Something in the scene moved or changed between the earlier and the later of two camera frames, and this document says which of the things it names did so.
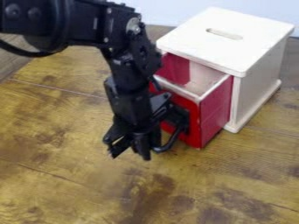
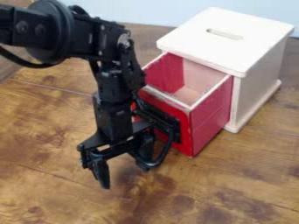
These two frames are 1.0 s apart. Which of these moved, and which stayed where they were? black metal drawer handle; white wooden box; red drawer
Moved: black metal drawer handle
Stayed: white wooden box; red drawer
